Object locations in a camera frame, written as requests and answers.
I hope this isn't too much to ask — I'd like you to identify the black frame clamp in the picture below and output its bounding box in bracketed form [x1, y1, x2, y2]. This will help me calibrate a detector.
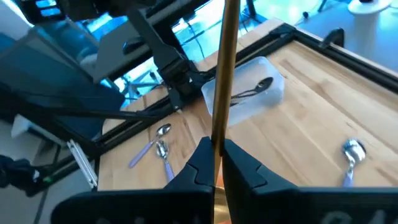
[320, 27, 346, 50]

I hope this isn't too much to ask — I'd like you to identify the white metal bracket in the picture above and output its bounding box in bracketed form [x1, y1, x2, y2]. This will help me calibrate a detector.
[66, 139, 99, 190]

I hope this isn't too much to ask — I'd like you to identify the black device green light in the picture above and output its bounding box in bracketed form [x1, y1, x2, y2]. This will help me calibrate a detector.
[0, 154, 53, 197]

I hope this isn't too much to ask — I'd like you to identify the gold spoon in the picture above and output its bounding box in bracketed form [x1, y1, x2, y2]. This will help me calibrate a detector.
[210, 0, 242, 224]

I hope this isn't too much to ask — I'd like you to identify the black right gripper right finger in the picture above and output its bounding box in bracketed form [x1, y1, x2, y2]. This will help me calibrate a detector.
[222, 138, 398, 224]

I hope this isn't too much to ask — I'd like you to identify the grey desk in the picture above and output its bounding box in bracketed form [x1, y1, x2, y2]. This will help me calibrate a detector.
[0, 18, 175, 141]

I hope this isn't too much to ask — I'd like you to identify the clear plastic bin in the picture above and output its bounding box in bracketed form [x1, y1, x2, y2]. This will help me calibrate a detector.
[201, 55, 285, 127]

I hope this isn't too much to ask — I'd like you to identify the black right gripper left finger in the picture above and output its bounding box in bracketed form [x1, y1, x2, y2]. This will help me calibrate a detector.
[51, 136, 216, 224]

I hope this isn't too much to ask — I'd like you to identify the black metal table frame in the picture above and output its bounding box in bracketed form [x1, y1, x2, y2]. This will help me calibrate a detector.
[55, 21, 398, 187]

